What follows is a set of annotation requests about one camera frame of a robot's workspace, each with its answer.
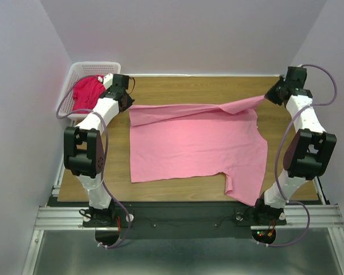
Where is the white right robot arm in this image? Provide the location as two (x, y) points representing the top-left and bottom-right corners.
(252, 64), (337, 223)

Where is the aluminium frame rail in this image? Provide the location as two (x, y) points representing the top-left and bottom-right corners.
(22, 159), (82, 274)

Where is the magenta t shirt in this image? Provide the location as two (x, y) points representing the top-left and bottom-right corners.
(72, 76), (105, 111)

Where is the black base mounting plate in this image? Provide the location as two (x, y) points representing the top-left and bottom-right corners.
(79, 201), (286, 241)

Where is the light pink t shirt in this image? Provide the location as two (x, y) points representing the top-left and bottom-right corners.
(129, 96), (268, 206)

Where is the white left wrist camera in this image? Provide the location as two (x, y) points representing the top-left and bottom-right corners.
(97, 73), (114, 89)

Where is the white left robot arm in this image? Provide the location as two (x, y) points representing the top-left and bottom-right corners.
(64, 73), (134, 227)

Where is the white plastic laundry basket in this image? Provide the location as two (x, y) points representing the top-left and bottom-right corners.
(57, 61), (121, 116)

